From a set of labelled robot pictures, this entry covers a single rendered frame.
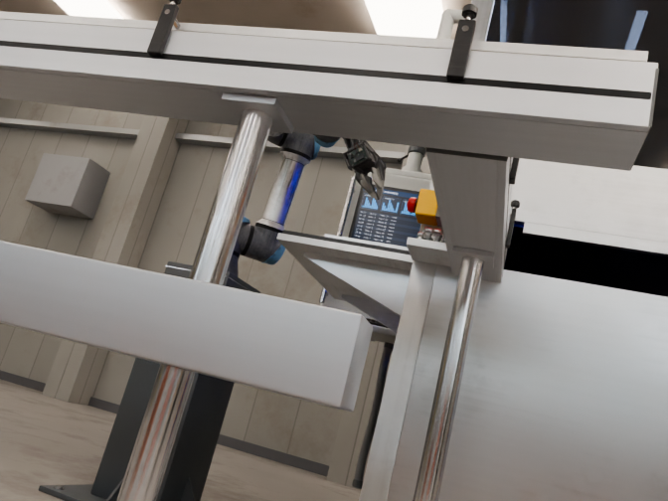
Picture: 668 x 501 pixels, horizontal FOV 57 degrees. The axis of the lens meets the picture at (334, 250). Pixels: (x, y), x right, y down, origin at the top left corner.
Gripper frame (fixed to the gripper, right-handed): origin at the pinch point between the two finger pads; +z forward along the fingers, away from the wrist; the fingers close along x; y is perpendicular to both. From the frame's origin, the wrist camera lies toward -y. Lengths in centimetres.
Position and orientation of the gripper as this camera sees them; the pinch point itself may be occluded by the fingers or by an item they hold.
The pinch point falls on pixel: (378, 196)
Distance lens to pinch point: 176.9
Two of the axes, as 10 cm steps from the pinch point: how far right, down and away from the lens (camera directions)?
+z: 2.7, 8.9, -3.6
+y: -4.9, -2.0, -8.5
